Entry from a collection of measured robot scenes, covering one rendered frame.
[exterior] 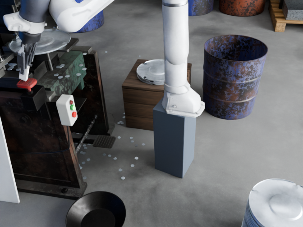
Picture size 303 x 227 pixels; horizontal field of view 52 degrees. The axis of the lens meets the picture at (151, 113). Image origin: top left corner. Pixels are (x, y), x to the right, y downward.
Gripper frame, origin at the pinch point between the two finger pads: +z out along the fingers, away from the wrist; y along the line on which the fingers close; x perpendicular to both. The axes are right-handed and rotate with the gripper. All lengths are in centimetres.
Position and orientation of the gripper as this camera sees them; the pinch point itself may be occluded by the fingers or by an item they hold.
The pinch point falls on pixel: (24, 72)
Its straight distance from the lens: 133.2
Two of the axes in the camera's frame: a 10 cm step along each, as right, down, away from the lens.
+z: -3.7, 6.8, 6.3
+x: -9.1, -4.1, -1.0
